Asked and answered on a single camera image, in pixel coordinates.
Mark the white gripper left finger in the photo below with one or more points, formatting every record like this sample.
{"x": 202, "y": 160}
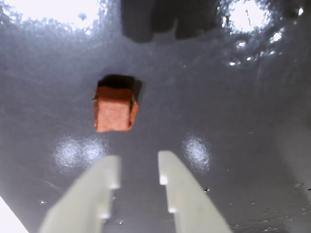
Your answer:
{"x": 85, "y": 201}

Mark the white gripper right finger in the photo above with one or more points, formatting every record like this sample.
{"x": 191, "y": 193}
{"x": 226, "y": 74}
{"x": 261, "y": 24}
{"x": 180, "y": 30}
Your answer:
{"x": 192, "y": 206}

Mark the small red cube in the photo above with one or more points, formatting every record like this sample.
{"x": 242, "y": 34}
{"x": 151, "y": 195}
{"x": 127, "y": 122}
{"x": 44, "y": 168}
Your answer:
{"x": 111, "y": 116}

